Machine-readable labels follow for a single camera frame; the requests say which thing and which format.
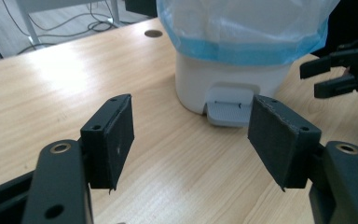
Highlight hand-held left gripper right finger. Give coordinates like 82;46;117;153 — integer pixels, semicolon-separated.
247;94;323;192

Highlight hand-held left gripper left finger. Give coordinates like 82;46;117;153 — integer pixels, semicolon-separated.
79;93;135;191

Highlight translucent blue trash bag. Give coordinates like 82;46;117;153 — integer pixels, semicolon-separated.
155;0;340;67

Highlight white pedal trash can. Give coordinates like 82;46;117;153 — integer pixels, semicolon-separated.
174;49;294;129

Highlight black stand base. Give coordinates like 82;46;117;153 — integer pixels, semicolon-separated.
123;0;158;19

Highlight long black floor cable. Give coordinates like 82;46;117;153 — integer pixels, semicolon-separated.
16;19;119;56

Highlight black cables under desk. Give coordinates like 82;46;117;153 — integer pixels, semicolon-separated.
0;0;26;37

